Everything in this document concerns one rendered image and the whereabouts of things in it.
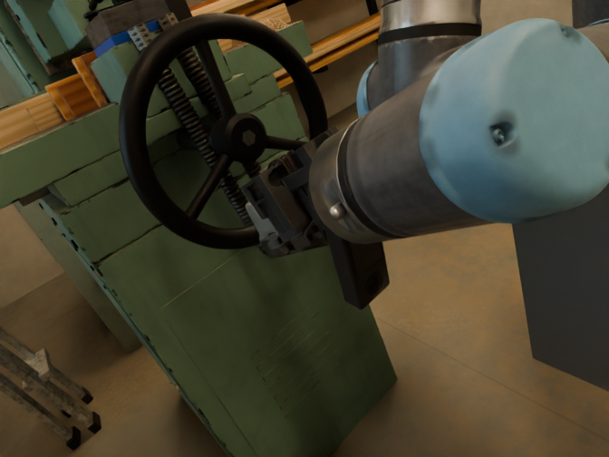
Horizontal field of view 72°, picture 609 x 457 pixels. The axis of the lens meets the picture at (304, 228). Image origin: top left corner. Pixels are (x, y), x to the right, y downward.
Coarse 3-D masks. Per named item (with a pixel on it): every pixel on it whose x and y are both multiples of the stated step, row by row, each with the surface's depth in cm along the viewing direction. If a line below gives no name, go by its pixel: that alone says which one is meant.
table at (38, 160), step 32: (288, 32) 75; (256, 64) 72; (64, 128) 57; (96, 128) 59; (160, 128) 55; (0, 160) 53; (32, 160) 55; (64, 160) 57; (96, 160) 60; (0, 192) 54; (32, 192) 56
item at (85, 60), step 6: (90, 54) 63; (84, 60) 63; (90, 60) 63; (84, 66) 64; (90, 66) 64; (90, 72) 64; (96, 78) 64; (96, 84) 65; (102, 90) 65; (102, 96) 66; (108, 102) 66
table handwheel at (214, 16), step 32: (192, 32) 46; (224, 32) 49; (256, 32) 51; (160, 64) 45; (288, 64) 55; (128, 96) 44; (224, 96) 50; (320, 96) 58; (128, 128) 44; (224, 128) 50; (256, 128) 52; (320, 128) 59; (128, 160) 45; (224, 160) 52; (160, 192) 47; (192, 224) 50
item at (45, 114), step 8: (272, 8) 89; (280, 8) 90; (256, 16) 88; (264, 16) 88; (272, 16) 90; (280, 16) 91; (288, 16) 92; (224, 40) 84; (224, 48) 84; (40, 104) 68; (48, 104) 68; (32, 112) 67; (40, 112) 68; (48, 112) 68; (56, 112) 69; (40, 120) 68; (48, 120) 69; (56, 120) 69; (64, 120) 70; (40, 128) 68; (48, 128) 69
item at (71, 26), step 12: (60, 0) 65; (72, 0) 65; (84, 0) 65; (108, 0) 67; (48, 12) 73; (60, 12) 68; (72, 12) 65; (84, 12) 66; (60, 24) 72; (72, 24) 67; (84, 24) 66; (72, 36) 70; (84, 36) 66; (72, 48) 75
